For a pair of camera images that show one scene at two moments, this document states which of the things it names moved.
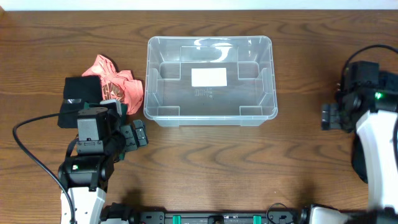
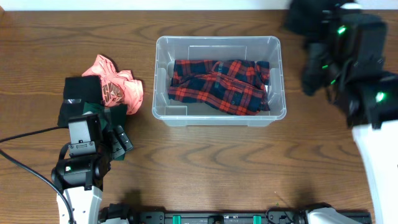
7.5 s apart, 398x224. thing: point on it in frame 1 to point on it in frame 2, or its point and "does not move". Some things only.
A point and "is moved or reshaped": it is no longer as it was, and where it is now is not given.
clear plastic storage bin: [211, 81] is moved or reshaped
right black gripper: [332, 111] to [318, 54]
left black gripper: [128, 138] to [115, 140]
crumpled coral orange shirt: [117, 84] does not move
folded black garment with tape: [79, 90] does not move
